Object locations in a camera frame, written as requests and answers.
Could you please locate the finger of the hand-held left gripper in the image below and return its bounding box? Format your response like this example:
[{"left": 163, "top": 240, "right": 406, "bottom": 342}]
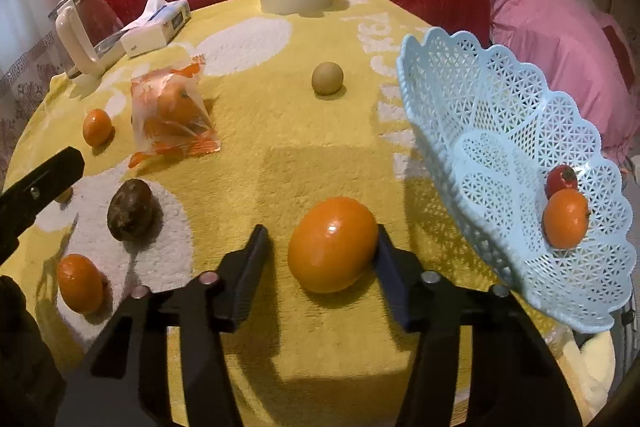
[{"left": 0, "top": 147, "right": 86, "bottom": 265}]

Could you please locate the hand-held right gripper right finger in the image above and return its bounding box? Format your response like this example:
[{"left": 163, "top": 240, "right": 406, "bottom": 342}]
[{"left": 374, "top": 225, "right": 583, "bottom": 427}]

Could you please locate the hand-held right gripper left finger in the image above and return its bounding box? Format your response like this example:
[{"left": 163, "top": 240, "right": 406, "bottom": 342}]
[{"left": 55, "top": 224, "right": 273, "bottom": 427}]

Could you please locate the large orange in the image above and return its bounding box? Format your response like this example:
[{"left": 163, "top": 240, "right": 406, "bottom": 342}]
[{"left": 287, "top": 197, "right": 379, "bottom": 294}]

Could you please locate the light blue lattice basket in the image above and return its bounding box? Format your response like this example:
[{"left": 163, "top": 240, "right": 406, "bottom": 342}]
[{"left": 396, "top": 27, "right": 636, "bottom": 348}]

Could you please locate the small orange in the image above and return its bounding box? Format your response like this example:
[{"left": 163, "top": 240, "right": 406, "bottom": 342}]
[
  {"left": 542, "top": 189, "right": 590, "bottom": 250},
  {"left": 82, "top": 109, "right": 113, "bottom": 146},
  {"left": 56, "top": 254, "right": 105, "bottom": 313}
]

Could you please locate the dark brown passion fruit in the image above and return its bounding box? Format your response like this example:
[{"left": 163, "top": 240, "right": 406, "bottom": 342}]
[{"left": 107, "top": 179, "right": 162, "bottom": 242}]

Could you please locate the white patterned curtain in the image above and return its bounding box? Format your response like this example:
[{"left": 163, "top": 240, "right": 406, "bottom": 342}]
[{"left": 0, "top": 0, "right": 81, "bottom": 178}]

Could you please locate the yellow and white towel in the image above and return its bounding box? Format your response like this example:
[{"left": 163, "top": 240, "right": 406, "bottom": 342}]
[{"left": 5, "top": 0, "right": 616, "bottom": 427}]

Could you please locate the orange in plastic bag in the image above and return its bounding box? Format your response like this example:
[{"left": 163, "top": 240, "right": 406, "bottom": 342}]
[{"left": 129, "top": 54, "right": 222, "bottom": 168}]

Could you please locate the white tissue box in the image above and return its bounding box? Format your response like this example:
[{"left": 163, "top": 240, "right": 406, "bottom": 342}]
[{"left": 120, "top": 0, "right": 192, "bottom": 58}]

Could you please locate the red tomato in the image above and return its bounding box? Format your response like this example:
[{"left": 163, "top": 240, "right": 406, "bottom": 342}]
[{"left": 545, "top": 164, "right": 578, "bottom": 200}]

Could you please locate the round tan fruit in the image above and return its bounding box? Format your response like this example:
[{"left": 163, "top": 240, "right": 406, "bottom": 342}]
[{"left": 311, "top": 62, "right": 345, "bottom": 96}]

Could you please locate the pink blanket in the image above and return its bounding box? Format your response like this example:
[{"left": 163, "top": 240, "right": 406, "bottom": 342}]
[{"left": 490, "top": 0, "right": 640, "bottom": 162}]

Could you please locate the glass kettle with cream handle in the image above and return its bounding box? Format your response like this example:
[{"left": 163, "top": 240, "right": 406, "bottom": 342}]
[{"left": 48, "top": 0, "right": 126, "bottom": 80}]

